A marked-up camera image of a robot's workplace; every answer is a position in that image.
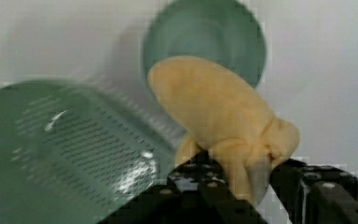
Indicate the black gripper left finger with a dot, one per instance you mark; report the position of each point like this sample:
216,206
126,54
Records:
196,192

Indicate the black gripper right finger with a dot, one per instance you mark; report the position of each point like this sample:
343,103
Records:
313,194

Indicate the yellow peeled banana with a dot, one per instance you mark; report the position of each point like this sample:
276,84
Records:
225,117

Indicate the green mug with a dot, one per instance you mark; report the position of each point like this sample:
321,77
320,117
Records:
223,31

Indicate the green perforated colander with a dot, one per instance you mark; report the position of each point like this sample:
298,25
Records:
72,155

